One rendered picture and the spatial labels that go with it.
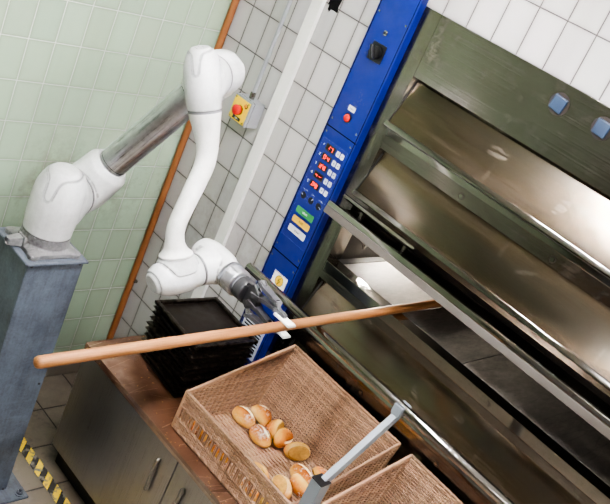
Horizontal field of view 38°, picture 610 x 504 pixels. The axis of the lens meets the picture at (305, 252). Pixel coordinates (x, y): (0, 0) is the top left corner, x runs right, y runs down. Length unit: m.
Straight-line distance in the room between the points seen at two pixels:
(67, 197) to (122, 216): 0.97
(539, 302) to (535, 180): 0.36
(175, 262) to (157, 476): 0.82
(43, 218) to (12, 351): 0.47
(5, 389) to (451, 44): 1.82
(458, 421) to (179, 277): 0.99
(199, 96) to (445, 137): 0.79
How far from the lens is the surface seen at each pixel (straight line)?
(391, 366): 3.00
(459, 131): 2.83
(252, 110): 3.32
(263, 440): 3.09
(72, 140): 3.39
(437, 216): 2.86
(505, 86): 2.75
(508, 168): 2.73
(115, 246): 3.80
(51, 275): 2.88
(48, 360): 2.06
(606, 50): 2.62
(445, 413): 2.91
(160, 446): 3.03
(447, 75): 2.86
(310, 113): 3.20
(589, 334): 2.62
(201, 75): 2.56
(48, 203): 2.78
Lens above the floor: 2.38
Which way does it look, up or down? 23 degrees down
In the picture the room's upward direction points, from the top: 25 degrees clockwise
